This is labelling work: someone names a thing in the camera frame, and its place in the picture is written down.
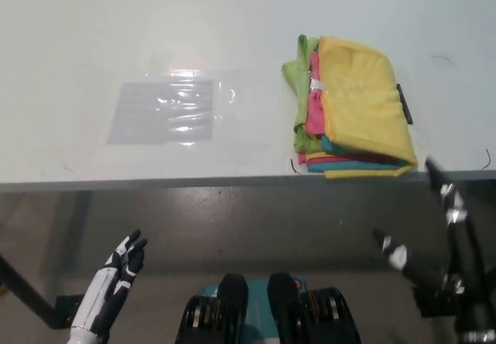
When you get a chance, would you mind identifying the teal microfibre cloth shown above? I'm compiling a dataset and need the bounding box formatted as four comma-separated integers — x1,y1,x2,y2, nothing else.
308,133,404,174

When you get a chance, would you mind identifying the clear plastic sleeve grey sheet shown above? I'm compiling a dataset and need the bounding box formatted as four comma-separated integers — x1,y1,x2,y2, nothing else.
106,53,249,150

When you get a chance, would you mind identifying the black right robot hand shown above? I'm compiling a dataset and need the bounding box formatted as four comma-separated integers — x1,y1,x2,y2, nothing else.
372,157,490,329

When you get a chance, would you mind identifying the black flat strip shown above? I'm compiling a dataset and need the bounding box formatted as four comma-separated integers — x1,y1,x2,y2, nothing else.
395,83,414,126

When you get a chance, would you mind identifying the grey table leg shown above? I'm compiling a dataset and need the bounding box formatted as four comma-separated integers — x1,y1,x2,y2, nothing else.
61,190,94,298

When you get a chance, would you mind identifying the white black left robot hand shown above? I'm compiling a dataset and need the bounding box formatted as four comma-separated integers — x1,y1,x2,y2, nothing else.
71,229,149,339

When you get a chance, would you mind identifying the black perforated foot bracket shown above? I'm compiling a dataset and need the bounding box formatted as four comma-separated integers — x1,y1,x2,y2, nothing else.
56,294,86,329

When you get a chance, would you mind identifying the thin yellow microfibre cloth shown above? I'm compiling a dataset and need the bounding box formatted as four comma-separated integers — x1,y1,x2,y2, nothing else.
305,150,338,163

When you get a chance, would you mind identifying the stack of coloured cloths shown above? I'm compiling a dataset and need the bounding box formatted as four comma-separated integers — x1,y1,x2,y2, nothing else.
317,35,419,181

